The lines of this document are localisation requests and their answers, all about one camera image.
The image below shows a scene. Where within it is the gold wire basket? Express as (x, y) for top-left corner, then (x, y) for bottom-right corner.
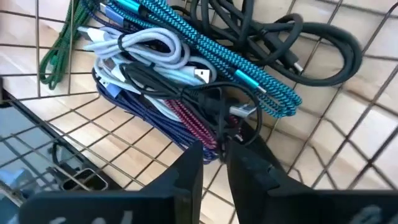
(0, 0), (398, 224)

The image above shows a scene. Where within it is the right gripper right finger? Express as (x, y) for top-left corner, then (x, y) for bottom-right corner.
(225, 136), (398, 224)

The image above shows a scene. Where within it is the thin black cable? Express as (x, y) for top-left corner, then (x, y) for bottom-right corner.
(119, 62), (264, 162)

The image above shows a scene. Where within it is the slim white cable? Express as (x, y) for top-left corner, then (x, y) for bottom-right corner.
(93, 55), (218, 124)

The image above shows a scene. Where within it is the teal braided cable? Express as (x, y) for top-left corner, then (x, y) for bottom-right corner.
(105, 0), (303, 119)

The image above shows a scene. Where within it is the maroon braided cable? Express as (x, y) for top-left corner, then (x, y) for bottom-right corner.
(164, 98), (257, 150)

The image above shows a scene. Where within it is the blue purple braided cable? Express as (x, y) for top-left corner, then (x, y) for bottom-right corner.
(80, 0), (144, 32)

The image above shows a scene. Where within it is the green braided cable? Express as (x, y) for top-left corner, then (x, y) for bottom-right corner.
(39, 0), (91, 91)

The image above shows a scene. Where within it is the dark blue braided cable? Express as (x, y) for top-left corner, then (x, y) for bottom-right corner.
(91, 70), (218, 164)

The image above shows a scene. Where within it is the fat white grey cable bundle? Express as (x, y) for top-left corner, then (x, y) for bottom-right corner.
(77, 26), (192, 71)

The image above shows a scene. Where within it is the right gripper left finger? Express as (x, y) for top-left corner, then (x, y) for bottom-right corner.
(18, 139), (205, 224)

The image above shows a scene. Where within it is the thick black cable bundle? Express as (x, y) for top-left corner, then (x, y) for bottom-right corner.
(178, 0), (364, 87)

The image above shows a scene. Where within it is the black aluminium table frame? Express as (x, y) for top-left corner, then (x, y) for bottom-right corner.
(0, 79), (124, 192)

